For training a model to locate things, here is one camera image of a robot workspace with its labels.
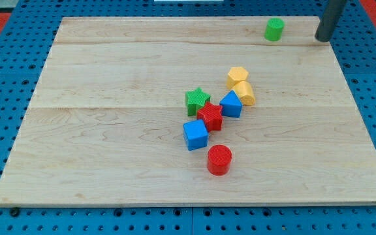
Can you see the green cylinder block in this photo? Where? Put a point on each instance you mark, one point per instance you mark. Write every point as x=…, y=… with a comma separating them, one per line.
x=274, y=29

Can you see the blue cube block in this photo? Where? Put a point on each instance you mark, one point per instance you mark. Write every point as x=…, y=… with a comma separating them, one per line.
x=195, y=134

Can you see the green star block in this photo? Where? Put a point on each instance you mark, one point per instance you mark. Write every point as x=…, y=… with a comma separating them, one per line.
x=195, y=100

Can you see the red star block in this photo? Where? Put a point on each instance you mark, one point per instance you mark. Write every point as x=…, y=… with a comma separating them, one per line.
x=211, y=115

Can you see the blue triangle block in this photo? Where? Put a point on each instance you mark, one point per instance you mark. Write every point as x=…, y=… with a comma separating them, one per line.
x=231, y=105

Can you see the red cylinder block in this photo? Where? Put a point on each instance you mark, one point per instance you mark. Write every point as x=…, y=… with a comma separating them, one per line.
x=219, y=160

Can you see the yellow rounded block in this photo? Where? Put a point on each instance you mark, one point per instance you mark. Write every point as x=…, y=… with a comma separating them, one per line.
x=245, y=93

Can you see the yellow hexagon block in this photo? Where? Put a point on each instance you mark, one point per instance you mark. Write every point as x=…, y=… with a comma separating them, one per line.
x=236, y=75

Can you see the light wooden board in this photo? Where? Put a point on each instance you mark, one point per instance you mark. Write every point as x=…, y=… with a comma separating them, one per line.
x=104, y=127

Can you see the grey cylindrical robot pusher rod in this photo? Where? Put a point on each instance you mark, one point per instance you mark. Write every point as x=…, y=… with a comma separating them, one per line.
x=329, y=20

